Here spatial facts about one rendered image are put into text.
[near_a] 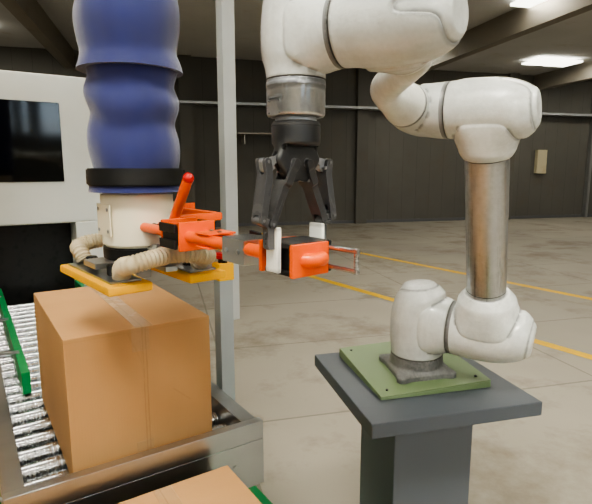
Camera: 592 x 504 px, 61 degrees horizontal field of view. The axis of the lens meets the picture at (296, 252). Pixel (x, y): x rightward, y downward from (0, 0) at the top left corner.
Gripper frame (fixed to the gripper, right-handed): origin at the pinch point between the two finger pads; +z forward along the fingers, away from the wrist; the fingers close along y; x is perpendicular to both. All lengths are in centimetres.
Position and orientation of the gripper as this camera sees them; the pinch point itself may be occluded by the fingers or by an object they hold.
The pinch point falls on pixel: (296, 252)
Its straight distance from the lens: 79.8
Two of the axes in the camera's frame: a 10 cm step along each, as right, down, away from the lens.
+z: 0.0, 9.9, 1.6
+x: 6.4, 1.2, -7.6
